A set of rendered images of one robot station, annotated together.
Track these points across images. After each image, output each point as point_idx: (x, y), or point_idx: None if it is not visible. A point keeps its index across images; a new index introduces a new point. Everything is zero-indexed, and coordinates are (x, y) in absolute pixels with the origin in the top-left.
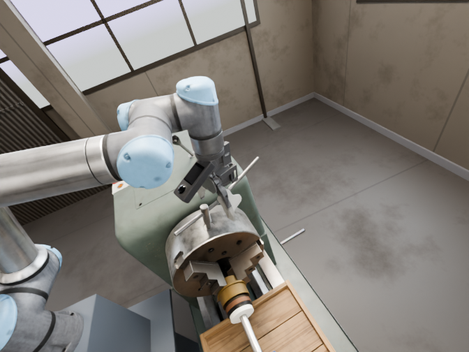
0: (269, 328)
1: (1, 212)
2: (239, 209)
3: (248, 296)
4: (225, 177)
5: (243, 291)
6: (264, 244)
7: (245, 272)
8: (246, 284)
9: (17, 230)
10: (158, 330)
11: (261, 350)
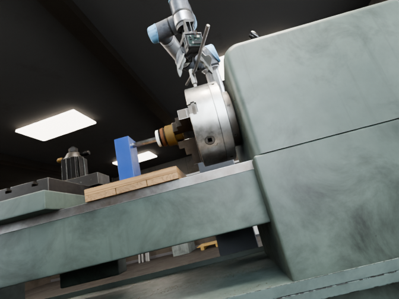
0: None
1: (212, 79)
2: (218, 88)
3: (162, 131)
4: (181, 44)
5: (164, 127)
6: (260, 184)
7: (174, 122)
8: (172, 131)
9: None
10: None
11: (136, 142)
